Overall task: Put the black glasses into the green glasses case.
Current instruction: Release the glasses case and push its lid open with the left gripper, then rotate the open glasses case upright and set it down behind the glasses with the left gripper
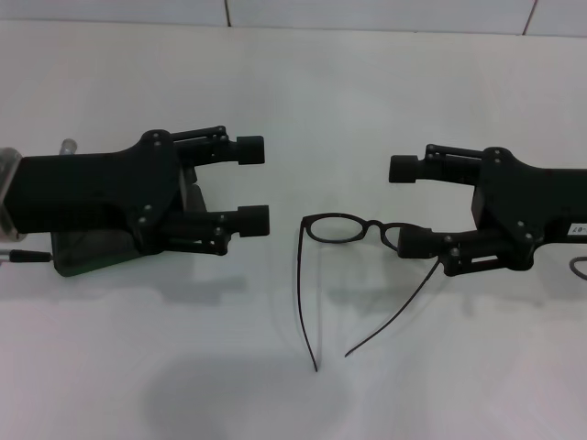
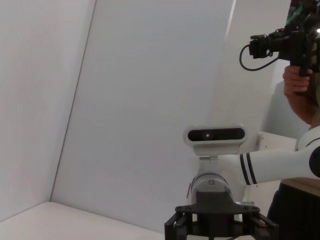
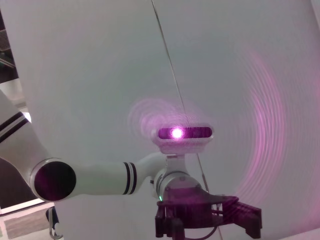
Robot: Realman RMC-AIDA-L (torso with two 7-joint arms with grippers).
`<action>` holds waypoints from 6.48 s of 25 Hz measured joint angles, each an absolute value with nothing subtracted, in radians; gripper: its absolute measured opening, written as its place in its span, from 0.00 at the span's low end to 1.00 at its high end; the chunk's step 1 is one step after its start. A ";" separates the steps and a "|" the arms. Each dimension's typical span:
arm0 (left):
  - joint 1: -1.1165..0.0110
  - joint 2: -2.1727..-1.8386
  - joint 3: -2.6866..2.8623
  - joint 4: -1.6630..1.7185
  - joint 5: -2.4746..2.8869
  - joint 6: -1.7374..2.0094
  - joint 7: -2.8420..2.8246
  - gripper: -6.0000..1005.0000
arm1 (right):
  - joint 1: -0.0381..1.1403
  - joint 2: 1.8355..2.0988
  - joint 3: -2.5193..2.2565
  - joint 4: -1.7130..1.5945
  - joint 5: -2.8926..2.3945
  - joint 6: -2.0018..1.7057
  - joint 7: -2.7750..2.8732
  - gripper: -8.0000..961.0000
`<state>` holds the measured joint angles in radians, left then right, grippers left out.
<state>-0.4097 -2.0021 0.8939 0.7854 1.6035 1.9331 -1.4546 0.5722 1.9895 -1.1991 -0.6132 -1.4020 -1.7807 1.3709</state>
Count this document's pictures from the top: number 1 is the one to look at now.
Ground green glasses case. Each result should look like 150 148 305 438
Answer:
50 167 207 280

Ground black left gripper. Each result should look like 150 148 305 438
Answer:
17 130 185 256

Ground black thin-framed glasses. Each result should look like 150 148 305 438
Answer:
297 212 444 373

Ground left wrist cable with plug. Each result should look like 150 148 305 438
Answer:
0 248 51 265

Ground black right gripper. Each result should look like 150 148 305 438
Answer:
388 144 587 278

